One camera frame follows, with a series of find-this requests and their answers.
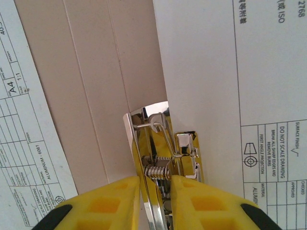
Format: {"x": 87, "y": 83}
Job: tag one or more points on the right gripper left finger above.
{"x": 108, "y": 210}

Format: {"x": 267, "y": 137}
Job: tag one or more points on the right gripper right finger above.
{"x": 204, "y": 210}

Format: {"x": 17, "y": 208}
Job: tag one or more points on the shiny metal folder clip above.
{"x": 182, "y": 143}

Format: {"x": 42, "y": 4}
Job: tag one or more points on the white printed drawing sheet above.
{"x": 24, "y": 143}
{"x": 204, "y": 72}

